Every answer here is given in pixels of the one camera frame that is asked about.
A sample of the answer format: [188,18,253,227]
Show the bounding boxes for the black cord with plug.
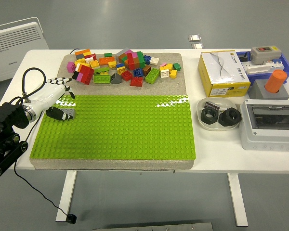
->
[13,113,77,224]

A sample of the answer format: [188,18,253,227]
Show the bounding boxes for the red four-stud toy brick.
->
[121,70,133,82]

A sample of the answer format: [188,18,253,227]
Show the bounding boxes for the orange eight-stud toy brick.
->
[98,57,116,66]

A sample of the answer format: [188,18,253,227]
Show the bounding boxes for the small black printed card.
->
[204,100,220,110]

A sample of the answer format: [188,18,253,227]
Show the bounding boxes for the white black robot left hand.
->
[30,77,76,121]

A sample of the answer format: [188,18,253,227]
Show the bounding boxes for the white table leg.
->
[55,170,77,222]
[227,172,249,227]

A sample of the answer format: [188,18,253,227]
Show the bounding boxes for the grey enclosure with clear lid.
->
[239,99,289,152]

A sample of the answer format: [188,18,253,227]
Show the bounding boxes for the blue plastic tray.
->
[236,49,289,85]

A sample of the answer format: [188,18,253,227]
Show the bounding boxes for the white panel heater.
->
[0,16,50,94]

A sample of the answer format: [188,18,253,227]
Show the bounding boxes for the grey push-button switch box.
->
[250,45,282,65]

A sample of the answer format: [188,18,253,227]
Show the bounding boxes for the grey holder block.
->
[248,79,289,101]

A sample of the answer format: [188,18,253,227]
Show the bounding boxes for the white dish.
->
[197,97,238,132]

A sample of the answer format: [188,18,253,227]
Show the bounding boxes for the grey slope toy brick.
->
[110,73,123,85]

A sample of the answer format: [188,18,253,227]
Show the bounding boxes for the brown-orange toy brick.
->
[118,54,129,69]

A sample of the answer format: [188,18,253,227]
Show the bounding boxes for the yellow white cardboard box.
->
[197,50,251,98]

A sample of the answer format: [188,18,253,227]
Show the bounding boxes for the grey-brown mat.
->
[29,52,195,171]

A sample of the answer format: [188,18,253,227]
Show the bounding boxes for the small black hex nut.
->
[201,107,219,125]

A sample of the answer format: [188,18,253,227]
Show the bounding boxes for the orange cylinder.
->
[264,69,288,94]

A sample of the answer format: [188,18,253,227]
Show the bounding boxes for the lime green framed brick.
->
[93,74,111,84]

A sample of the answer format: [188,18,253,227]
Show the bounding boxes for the green studded baseplate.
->
[29,95,197,161]

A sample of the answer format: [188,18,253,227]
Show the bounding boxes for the grey eight-stud toy brick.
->
[60,108,77,120]

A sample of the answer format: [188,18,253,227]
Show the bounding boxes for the lime green long brick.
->
[145,68,161,85]

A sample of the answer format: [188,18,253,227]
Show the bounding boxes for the white terminal strip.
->
[240,59,286,75]

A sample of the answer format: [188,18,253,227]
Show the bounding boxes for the pink stacked toy brick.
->
[125,49,139,59]

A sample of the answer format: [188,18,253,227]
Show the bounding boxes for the large red toy brick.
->
[79,64,95,86]

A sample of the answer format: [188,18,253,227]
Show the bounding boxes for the big black hex nut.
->
[218,108,242,128]

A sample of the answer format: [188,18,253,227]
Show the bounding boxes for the tall red toy brick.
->
[126,52,136,71]

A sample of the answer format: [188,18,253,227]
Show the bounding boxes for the tall green toy brick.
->
[136,51,146,69]

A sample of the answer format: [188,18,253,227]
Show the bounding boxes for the grey metal plate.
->
[92,222,214,231]

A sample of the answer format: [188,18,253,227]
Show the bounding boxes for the large grey toy brick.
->
[115,47,132,58]

